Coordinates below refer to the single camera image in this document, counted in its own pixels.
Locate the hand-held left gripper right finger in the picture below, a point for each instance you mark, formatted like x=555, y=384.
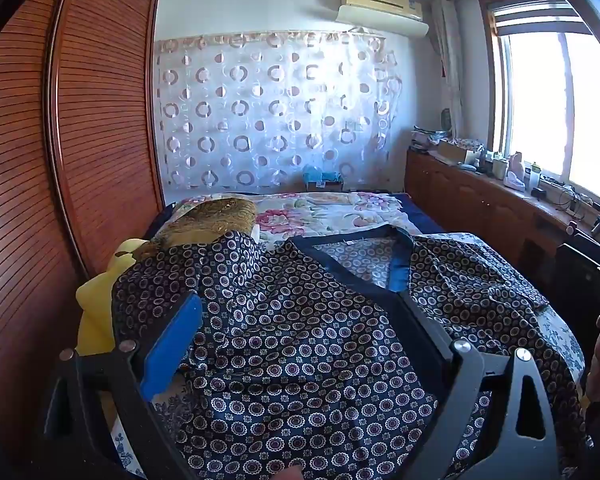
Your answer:
x=430, y=330

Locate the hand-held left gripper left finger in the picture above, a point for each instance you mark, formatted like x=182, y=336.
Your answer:
x=172, y=345

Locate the navy circle-print shirt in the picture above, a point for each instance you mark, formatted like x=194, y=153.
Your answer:
x=305, y=340

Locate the yellow plush toy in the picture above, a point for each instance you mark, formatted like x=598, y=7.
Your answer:
x=97, y=310

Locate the navy blanket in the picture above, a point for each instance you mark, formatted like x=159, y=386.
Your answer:
x=420, y=215

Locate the white blue-floral bedsheet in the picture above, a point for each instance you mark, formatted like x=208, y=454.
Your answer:
x=560, y=340

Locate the gold patterned pillow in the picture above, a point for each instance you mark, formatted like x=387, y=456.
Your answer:
x=205, y=217

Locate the wooden cabinet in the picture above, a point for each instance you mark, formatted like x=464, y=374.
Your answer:
x=480, y=200

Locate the pink floral quilt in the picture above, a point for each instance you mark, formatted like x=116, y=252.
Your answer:
x=330, y=215

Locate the small black device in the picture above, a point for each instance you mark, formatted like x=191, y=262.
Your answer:
x=538, y=193

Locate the cardboard box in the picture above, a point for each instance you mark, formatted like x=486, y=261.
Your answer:
x=455, y=150

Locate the white bottle with dark cap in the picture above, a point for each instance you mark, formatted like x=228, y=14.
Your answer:
x=533, y=174

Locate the pink jug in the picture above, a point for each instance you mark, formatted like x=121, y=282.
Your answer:
x=517, y=161

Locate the stack of papers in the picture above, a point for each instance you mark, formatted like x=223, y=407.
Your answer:
x=425, y=137

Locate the dark round mirror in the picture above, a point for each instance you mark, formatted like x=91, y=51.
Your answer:
x=446, y=120

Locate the wooden slatted wardrobe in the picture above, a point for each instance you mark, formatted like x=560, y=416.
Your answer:
x=80, y=135

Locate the sheer circle-pattern curtain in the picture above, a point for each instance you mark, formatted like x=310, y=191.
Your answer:
x=260, y=110

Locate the wooden-framed window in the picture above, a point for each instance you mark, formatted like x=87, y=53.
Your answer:
x=545, y=100

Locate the pale window curtain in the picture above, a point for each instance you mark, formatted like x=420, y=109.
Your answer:
x=447, y=60

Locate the grey window blind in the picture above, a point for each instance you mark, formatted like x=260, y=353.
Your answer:
x=535, y=17

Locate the black frame with white knob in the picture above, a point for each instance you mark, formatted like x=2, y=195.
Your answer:
x=577, y=275

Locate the cream wall air conditioner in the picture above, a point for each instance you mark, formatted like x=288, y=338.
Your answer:
x=380, y=10

